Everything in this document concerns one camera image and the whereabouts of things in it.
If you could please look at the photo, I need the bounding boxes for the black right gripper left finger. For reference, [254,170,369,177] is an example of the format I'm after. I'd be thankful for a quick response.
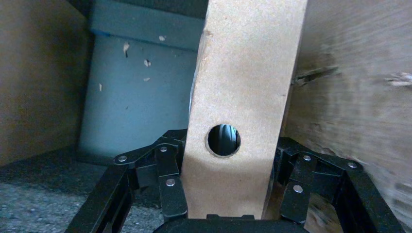
[66,128,189,233]

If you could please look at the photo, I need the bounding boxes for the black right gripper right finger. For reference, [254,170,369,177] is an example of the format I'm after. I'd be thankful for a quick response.
[274,136,406,233]

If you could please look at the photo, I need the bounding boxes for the small cardboard box with hole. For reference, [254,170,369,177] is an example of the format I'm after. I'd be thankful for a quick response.
[180,0,309,220]

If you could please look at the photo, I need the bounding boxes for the large open cardboard carton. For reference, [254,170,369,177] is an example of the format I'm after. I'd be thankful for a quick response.
[0,0,412,233]

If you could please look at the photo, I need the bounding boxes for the dark carton bottom pad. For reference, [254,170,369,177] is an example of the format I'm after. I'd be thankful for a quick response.
[76,32,206,166]

